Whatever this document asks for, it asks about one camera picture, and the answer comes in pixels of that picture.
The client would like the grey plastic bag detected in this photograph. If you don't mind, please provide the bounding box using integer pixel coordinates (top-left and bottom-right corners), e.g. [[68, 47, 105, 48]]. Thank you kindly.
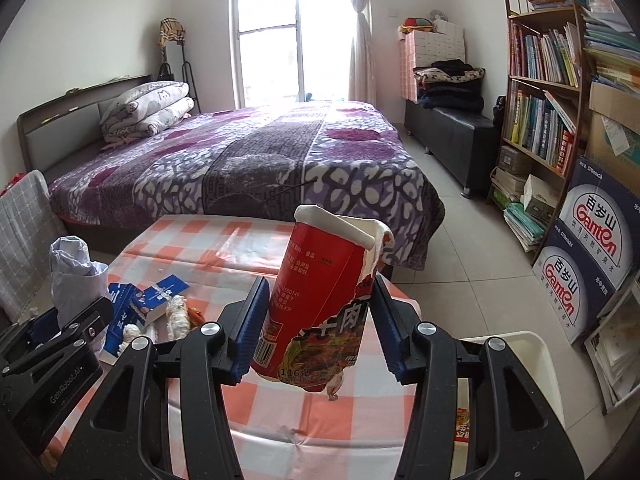
[[49, 235, 108, 327]]

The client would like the white net tissue wad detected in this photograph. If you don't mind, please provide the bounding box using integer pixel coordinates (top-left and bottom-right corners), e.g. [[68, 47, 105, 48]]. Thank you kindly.
[[165, 295, 191, 340]]

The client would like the red instant noodle cup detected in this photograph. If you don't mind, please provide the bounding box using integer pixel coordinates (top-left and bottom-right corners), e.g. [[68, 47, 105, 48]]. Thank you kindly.
[[252, 205, 394, 400]]

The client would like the white plastic trash bin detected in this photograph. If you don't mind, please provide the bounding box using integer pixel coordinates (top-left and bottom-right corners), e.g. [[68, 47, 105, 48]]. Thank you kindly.
[[449, 329, 568, 480]]

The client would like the small crumpled white tissue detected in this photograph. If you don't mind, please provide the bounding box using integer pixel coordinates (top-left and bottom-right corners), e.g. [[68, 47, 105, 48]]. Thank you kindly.
[[122, 324, 141, 344]]

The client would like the small blue carton box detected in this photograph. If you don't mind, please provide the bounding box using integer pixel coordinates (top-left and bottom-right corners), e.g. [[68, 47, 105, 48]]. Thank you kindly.
[[131, 274, 189, 328]]

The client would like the stack of papers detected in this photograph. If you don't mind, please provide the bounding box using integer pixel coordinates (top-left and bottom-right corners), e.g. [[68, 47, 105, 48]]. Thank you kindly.
[[585, 280, 639, 414]]

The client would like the grey checkered cloth cover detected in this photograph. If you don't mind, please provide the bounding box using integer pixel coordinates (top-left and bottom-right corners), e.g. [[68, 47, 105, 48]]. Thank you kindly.
[[1, 170, 66, 323]]

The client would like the orange peel piece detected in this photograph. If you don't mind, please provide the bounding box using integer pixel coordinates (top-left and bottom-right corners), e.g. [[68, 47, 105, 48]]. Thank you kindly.
[[186, 307, 205, 328]]

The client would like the lower Ganten water carton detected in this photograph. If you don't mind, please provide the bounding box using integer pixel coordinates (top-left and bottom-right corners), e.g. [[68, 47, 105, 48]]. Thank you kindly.
[[533, 222, 615, 344]]

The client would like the ganten water carton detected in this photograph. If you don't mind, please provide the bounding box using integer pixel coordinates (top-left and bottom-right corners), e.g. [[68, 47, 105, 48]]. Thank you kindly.
[[559, 156, 640, 288], [533, 222, 615, 344]]

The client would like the orange white checkered tablecloth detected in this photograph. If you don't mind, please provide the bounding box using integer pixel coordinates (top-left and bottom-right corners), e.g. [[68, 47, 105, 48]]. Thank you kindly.
[[39, 213, 426, 480]]

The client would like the dark bed headboard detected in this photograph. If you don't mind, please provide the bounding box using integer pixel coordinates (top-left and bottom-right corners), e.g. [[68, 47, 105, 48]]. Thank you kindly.
[[16, 75, 152, 183]]

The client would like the upper Ganten water carton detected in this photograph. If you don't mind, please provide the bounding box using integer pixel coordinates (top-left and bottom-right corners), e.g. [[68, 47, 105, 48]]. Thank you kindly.
[[559, 156, 640, 288]]

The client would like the folded floral quilt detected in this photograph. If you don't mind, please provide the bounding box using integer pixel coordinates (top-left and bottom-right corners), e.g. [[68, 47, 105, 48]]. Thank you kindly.
[[99, 81, 194, 146]]

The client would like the purple patterned bed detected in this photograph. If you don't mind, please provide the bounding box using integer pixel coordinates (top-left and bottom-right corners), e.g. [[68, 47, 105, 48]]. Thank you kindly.
[[49, 101, 445, 270]]

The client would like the black bench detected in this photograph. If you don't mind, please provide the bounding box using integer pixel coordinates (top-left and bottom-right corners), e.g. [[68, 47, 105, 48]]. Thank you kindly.
[[404, 101, 500, 197]]

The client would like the brown cardboard box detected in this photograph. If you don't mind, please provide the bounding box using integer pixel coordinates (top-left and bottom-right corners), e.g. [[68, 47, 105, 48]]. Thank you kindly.
[[586, 82, 640, 195]]

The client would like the black coat rack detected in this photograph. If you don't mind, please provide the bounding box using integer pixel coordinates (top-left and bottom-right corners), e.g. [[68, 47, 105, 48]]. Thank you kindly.
[[157, 18, 201, 113]]

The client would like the pile of dark clothes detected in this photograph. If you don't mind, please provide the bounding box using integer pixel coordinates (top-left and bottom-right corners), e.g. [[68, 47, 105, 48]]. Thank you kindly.
[[413, 58, 486, 114]]

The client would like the sheer curtain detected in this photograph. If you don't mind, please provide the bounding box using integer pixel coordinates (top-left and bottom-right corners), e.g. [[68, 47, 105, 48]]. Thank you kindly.
[[349, 0, 376, 105]]

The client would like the wooden bookshelf with books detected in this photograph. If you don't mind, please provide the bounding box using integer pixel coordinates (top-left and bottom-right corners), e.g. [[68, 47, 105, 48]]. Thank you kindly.
[[489, 0, 591, 258]]

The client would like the pink drawer cabinet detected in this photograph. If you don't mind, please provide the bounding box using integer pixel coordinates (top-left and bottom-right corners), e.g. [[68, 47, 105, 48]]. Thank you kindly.
[[399, 20, 465, 103]]

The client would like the window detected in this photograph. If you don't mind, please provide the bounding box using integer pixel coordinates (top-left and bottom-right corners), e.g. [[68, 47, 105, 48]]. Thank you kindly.
[[229, 0, 356, 107]]

